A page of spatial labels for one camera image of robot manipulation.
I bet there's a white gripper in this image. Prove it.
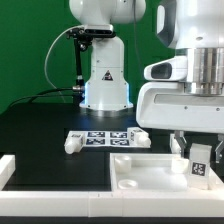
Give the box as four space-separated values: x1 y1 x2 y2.
136 56 224 163

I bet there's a white square tabletop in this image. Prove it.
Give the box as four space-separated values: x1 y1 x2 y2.
110 153 224 192

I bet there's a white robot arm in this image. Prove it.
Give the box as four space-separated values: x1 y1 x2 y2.
69 0 224 156

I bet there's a white U-shaped fence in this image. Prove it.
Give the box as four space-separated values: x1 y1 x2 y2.
0 155 224 217

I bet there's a fiducial marker sheet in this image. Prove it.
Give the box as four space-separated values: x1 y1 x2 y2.
68 131 130 147

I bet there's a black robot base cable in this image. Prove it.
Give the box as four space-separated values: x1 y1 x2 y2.
7 85 84 110

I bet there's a black camera on stand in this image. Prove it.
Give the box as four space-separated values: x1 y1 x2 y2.
66 25 116 89

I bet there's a white camera cable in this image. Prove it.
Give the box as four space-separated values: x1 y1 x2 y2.
44 25 84 103

